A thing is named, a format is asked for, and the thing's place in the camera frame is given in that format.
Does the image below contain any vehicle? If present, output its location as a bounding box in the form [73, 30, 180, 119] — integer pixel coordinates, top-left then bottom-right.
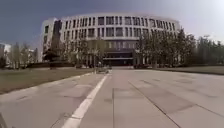
[94, 65, 111, 75]

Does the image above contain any large curved white building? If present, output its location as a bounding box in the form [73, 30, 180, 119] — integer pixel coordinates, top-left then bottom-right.
[40, 12, 182, 68]

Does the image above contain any white painted line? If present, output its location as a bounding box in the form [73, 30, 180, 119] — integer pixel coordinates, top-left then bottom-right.
[61, 73, 110, 128]

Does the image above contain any grey concrete slab pavement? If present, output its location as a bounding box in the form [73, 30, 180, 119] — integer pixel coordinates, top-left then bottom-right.
[0, 68, 224, 128]

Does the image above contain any row of trees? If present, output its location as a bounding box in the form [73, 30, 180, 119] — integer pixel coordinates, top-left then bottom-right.
[6, 29, 224, 70]

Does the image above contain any grey stone kerb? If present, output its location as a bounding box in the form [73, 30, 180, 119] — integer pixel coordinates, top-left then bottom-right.
[0, 71, 96, 103]

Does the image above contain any dry grass field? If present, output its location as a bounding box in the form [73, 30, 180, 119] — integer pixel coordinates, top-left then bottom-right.
[0, 67, 95, 95]

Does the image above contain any grass strip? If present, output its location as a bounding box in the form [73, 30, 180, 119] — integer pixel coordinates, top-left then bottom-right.
[156, 65, 224, 76]

